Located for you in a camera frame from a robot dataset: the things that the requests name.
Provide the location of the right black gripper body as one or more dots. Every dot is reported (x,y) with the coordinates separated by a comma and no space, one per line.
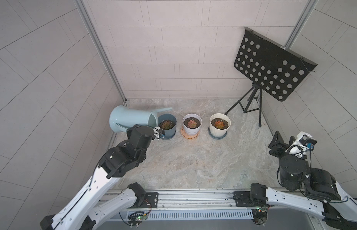
(276,148)

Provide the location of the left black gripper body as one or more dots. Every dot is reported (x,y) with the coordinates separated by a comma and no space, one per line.
(128,130)

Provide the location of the light green watering can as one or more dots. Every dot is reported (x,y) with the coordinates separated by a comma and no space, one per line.
(122,118)

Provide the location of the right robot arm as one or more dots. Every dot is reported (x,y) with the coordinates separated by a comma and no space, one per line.
(310,190)

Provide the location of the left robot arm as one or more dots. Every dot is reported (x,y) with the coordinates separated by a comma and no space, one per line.
(83,212)

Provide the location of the blue-grey plant pot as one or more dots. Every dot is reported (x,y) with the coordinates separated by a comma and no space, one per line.
(168,123)

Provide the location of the terracotta saucer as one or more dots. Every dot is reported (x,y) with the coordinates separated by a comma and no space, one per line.
(189,137)

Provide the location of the white middle plant pot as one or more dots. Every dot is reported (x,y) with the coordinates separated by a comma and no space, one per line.
(192,124)

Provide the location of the blue saucer under cream pot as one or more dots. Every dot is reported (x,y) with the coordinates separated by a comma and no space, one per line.
(216,138)

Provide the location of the cream right plant pot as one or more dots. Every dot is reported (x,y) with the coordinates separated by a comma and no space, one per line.
(219,124)

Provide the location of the right circuit board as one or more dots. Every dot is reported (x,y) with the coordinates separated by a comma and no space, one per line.
(259,216)

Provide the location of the circuit board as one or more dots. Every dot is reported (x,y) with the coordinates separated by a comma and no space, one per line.
(136,218)
(259,216)

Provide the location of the left circuit board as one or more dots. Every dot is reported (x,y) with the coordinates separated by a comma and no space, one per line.
(136,218)

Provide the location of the black perforated music stand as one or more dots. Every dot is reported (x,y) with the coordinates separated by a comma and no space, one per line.
(271,68)

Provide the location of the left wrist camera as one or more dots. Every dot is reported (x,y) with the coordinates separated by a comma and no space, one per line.
(159,133)

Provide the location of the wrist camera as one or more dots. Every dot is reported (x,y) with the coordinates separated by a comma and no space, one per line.
(301,144)
(159,133)

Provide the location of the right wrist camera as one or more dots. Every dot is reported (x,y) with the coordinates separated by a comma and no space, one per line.
(301,144)

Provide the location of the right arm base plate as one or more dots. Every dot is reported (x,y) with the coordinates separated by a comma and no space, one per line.
(249,199)

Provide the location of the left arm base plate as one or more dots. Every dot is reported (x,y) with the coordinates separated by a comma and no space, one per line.
(150,201)

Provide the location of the aluminium mounting rail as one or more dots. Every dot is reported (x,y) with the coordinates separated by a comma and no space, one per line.
(223,199)

